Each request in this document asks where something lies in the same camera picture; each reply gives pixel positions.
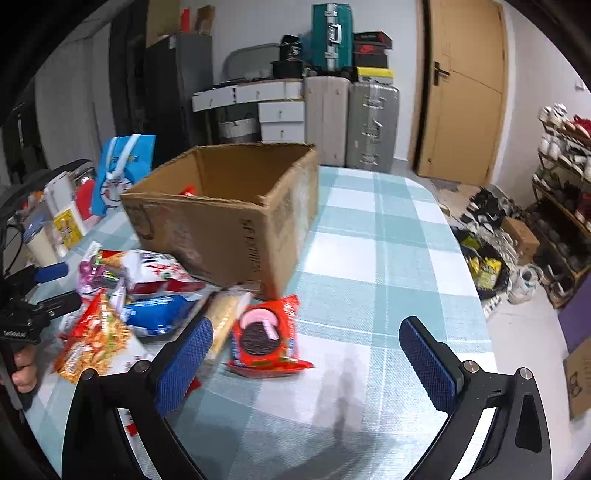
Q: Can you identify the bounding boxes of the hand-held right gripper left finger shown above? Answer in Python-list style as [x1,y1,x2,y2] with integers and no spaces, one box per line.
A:
[62,318,215,480]

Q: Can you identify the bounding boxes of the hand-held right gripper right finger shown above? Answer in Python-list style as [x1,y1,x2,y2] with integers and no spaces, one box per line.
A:
[399,316,548,480]

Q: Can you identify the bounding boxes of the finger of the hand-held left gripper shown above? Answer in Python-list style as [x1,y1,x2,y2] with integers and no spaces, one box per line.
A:
[28,291,83,322]
[0,263,70,301]

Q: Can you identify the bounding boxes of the purple snack packet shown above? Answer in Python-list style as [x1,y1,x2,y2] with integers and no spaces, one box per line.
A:
[76,242,125,301]

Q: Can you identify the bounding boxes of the orange snack packet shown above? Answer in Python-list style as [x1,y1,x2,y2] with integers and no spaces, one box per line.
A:
[54,293,139,385]

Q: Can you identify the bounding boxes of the blue snack packet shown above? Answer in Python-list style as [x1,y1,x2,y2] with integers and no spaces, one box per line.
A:
[121,293,208,337]

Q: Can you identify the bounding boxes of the tan wafer packet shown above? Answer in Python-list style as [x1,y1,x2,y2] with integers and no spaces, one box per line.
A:
[201,286,254,363]

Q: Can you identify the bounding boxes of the red cookie packet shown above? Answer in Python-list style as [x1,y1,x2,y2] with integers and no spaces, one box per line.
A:
[225,294,315,380]

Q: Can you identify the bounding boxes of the white and red snack packet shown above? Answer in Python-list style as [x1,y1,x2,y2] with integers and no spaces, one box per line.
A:
[99,249,206,296]

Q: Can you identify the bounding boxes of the brown cardboard box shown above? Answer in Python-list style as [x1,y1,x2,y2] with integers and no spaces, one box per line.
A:
[120,142,320,301]

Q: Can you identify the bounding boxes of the person's left hand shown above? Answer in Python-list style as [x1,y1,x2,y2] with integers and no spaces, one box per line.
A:
[11,344,40,394]

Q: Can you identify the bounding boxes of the white jar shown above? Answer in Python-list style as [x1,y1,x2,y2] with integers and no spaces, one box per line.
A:
[25,226,58,267]

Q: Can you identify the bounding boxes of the yellow label box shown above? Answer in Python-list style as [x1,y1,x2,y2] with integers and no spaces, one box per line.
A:
[53,208,86,256]

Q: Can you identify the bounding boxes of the white box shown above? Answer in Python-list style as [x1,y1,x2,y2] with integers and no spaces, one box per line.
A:
[44,173,77,217]

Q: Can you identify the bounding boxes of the red container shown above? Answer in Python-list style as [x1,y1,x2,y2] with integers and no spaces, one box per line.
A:
[76,182,98,220]

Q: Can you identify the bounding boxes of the blue cartoon bag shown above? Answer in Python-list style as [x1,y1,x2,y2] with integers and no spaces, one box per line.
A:
[90,134,158,217]

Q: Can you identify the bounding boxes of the printed cardboard box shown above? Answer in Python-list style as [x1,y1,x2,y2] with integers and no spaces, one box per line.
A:
[562,339,591,421]

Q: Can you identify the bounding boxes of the purple bag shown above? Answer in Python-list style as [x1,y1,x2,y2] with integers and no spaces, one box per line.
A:
[556,288,591,352]

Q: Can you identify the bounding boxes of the small cardboard box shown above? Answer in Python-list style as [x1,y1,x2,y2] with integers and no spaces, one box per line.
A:
[501,217,541,261]

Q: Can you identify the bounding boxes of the pile of dark shoes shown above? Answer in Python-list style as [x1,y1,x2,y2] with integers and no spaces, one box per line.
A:
[452,187,541,315]

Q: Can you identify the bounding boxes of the wooden shoe rack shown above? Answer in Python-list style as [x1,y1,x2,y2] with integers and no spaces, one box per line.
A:
[531,108,591,310]

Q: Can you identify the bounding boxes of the dark grey wardrobe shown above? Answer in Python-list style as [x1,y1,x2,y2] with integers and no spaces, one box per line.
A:
[143,32,213,169]

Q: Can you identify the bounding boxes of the silver suitcase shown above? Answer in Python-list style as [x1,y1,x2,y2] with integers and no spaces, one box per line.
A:
[346,82,400,172]

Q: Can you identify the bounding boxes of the wooden door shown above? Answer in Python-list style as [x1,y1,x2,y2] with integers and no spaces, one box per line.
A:
[413,0,509,185]

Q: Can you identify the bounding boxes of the white drawer cabinet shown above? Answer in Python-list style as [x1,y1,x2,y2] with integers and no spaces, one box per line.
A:
[191,78,306,144]

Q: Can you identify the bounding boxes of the beige suitcase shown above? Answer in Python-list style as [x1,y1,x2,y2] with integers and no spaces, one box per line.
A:
[303,76,354,167]

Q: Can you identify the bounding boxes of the rows of assorted shoes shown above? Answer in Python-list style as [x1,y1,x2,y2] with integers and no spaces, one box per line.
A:
[533,104,591,296]

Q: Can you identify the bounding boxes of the grey rounded panel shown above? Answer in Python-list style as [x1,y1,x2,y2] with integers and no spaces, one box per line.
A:
[226,44,282,86]

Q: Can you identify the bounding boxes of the yellow shoe box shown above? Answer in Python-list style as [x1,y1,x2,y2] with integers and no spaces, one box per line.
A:
[355,67,397,85]

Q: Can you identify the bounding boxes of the black storage box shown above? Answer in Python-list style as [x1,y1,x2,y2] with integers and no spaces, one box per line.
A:
[271,60,305,80]

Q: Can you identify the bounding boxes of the red shoe box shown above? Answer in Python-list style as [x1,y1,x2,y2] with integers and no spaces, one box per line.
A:
[353,44,392,68]

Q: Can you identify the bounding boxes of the black bag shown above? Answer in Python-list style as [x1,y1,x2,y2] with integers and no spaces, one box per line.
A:
[279,34,308,63]

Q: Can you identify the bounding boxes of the black shoe box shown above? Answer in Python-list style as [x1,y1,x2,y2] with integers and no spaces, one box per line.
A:
[353,31,393,47]

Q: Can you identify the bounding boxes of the teal suitcase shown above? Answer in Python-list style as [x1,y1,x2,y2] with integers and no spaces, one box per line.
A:
[310,4,356,72]

